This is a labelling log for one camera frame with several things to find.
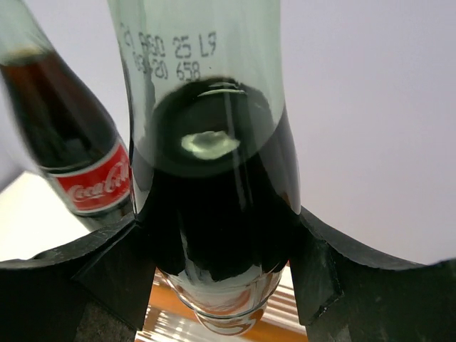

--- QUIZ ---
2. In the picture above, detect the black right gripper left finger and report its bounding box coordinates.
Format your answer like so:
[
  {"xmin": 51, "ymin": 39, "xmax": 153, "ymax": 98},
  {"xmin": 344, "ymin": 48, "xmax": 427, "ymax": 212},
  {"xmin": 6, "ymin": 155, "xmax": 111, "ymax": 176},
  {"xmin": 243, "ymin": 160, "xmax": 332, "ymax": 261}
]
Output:
[{"xmin": 1, "ymin": 215, "xmax": 155, "ymax": 341}]

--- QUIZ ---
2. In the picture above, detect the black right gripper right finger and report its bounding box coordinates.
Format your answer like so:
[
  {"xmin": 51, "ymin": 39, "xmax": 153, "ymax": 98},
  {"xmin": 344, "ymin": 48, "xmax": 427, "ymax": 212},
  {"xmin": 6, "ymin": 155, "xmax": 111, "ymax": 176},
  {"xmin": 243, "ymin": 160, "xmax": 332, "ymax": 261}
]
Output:
[{"xmin": 290, "ymin": 209, "xmax": 455, "ymax": 341}]

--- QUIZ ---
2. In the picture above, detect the cola glass bottle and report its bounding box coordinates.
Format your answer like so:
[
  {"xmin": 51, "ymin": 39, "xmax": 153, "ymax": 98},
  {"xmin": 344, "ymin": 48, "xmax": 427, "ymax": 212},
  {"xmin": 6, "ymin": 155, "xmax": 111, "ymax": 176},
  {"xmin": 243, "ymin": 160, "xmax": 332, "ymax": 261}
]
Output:
[
  {"xmin": 1, "ymin": 1, "xmax": 132, "ymax": 231},
  {"xmin": 108, "ymin": 1, "xmax": 301, "ymax": 336}
]

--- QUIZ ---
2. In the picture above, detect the orange wooden shelf rack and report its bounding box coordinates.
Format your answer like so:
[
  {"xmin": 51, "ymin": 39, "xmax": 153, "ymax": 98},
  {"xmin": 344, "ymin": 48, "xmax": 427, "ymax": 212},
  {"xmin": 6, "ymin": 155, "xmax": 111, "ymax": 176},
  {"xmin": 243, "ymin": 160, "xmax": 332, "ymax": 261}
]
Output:
[{"xmin": 135, "ymin": 266, "xmax": 308, "ymax": 341}]

